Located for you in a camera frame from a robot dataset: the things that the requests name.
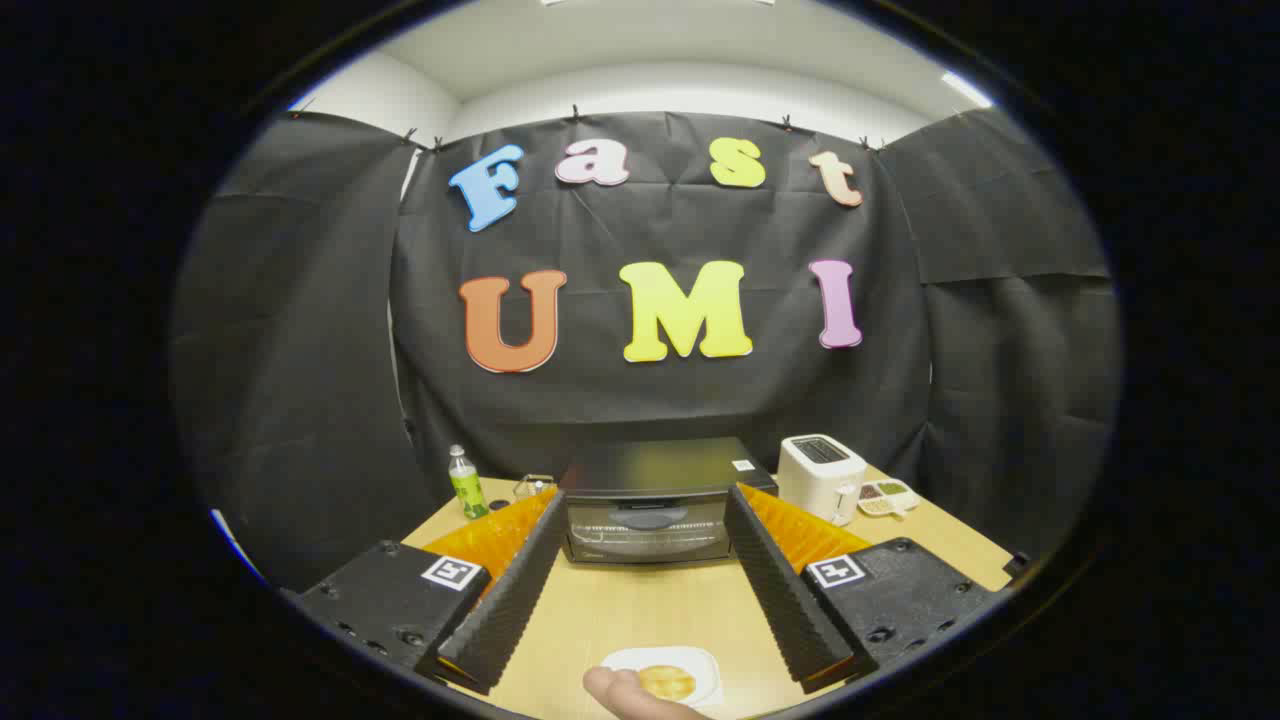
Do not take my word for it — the round golden bread bun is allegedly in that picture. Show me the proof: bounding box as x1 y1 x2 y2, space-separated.
638 665 697 702

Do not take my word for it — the white rectangular plate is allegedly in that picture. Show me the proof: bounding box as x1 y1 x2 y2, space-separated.
600 646 723 709

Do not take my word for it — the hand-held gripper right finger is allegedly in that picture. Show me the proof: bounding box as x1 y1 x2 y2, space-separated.
724 483 1001 694

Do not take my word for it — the white divided snack dish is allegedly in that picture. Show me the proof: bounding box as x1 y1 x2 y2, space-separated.
857 479 920 518

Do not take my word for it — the black toaster oven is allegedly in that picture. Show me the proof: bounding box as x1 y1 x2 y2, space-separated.
557 437 779 564

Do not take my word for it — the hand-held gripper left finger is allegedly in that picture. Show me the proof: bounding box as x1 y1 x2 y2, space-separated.
297 487 568 696

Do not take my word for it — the green label plastic bottle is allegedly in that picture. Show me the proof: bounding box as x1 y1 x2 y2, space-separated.
447 445 491 520

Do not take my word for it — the white pop-up toaster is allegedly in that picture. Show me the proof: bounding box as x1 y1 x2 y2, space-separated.
776 434 869 527

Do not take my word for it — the ceiling light panel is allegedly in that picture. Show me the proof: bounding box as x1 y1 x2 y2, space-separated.
940 70 997 110

